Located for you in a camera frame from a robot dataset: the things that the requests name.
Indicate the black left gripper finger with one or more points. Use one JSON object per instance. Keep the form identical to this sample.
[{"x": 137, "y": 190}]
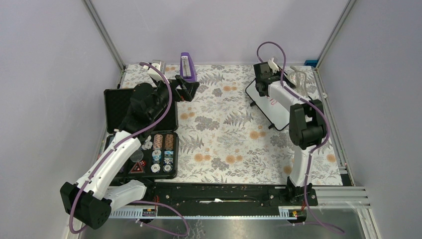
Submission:
[
  {"x": 184, "y": 83},
  {"x": 188, "y": 90}
]

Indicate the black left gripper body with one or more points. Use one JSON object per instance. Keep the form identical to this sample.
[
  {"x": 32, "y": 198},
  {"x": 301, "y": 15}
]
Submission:
[{"x": 162, "y": 92}]

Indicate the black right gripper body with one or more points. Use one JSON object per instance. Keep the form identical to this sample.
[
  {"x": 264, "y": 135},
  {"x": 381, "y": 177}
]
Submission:
[{"x": 275, "y": 74}]

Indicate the small whiteboard black frame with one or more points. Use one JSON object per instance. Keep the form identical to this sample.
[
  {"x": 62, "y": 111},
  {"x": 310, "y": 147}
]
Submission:
[{"x": 277, "y": 106}]

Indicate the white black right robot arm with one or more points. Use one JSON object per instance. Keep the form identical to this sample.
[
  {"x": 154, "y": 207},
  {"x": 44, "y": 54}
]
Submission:
[{"x": 307, "y": 125}]

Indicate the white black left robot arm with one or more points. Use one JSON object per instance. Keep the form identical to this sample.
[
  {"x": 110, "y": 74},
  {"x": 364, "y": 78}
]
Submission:
[{"x": 87, "y": 201}]

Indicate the purple metronome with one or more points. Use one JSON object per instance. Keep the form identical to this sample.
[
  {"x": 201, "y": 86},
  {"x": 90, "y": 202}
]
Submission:
[{"x": 187, "y": 67}]

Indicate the floral patterned table mat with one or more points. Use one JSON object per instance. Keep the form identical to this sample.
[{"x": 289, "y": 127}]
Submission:
[{"x": 223, "y": 139}]

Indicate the black poker chip case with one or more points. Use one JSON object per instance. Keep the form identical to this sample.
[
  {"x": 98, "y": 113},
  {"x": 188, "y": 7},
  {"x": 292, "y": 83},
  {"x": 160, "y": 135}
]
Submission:
[{"x": 159, "y": 149}]

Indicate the red triangle dealer token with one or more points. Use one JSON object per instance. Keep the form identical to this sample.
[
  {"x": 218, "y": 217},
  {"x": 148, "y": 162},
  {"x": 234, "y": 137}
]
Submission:
[{"x": 137, "y": 168}]

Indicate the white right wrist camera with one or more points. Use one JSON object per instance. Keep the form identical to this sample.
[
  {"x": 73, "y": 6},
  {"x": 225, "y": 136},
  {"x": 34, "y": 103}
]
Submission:
[{"x": 272, "y": 62}]

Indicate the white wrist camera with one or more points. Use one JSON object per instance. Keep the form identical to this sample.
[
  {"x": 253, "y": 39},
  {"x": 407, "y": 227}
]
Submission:
[
  {"x": 272, "y": 62},
  {"x": 160, "y": 67}
]

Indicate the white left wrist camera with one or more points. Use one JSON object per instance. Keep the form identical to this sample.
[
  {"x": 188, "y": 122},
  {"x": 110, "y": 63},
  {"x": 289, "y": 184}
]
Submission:
[{"x": 160, "y": 67}]

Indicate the blue corner bracket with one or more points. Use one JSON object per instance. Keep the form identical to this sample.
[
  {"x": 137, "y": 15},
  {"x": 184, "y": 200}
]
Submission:
[{"x": 312, "y": 63}]

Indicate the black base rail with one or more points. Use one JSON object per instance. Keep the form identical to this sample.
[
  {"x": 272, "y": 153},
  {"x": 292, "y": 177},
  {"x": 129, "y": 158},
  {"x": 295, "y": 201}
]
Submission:
[{"x": 227, "y": 200}]

